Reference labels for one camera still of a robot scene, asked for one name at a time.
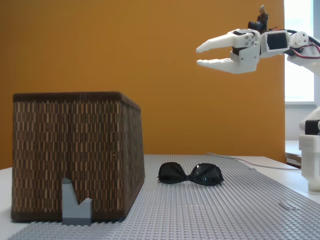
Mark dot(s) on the black sunglasses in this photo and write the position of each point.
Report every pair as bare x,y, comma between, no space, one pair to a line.
205,176

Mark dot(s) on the brown woven bin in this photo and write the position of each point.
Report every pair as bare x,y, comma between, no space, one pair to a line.
75,150

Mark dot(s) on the window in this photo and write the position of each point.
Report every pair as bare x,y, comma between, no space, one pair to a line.
300,15

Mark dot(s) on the orange partition panel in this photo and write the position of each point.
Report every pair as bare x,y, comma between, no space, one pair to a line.
125,50

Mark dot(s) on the grey studded baseplate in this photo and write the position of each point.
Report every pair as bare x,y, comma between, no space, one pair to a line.
200,212

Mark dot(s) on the clear small brick plate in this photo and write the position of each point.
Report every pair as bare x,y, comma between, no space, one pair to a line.
287,205

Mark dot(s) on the small black gripper camera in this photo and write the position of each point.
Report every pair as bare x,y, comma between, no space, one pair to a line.
260,23

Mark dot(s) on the grey brick bracket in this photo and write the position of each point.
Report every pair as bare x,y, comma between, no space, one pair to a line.
71,207

